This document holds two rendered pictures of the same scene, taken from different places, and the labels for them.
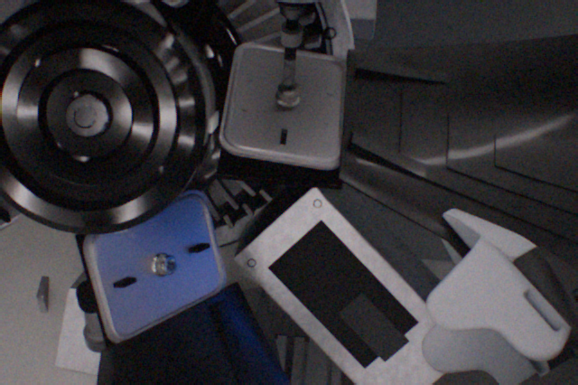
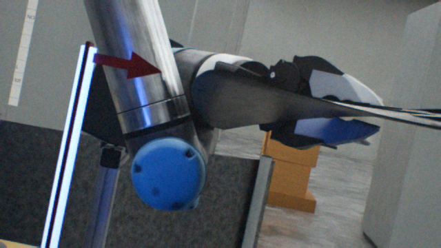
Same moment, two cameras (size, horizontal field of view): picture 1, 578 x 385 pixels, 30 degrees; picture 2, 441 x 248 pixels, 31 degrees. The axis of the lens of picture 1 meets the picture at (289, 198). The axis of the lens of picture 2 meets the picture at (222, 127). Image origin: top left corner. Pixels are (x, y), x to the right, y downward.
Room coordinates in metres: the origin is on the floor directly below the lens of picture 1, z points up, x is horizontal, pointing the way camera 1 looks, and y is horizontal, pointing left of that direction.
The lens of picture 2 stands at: (1.03, -0.27, 1.18)
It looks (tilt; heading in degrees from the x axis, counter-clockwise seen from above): 3 degrees down; 176
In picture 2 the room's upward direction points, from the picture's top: 12 degrees clockwise
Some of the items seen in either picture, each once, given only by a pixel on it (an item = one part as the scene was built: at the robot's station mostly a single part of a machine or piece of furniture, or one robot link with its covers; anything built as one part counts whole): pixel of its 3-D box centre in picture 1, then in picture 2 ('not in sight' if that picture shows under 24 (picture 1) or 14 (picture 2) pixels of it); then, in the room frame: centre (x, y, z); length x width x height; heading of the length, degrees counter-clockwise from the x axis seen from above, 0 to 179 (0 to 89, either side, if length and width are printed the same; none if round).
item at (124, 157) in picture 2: not in sight; (118, 151); (-0.25, -0.33, 1.04); 0.24 x 0.03 x 0.03; 178
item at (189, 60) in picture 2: not in sight; (191, 83); (0.06, -0.25, 1.17); 0.11 x 0.08 x 0.09; 35
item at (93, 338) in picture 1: (95, 315); not in sight; (0.37, 0.13, 0.99); 0.02 x 0.02 x 0.06
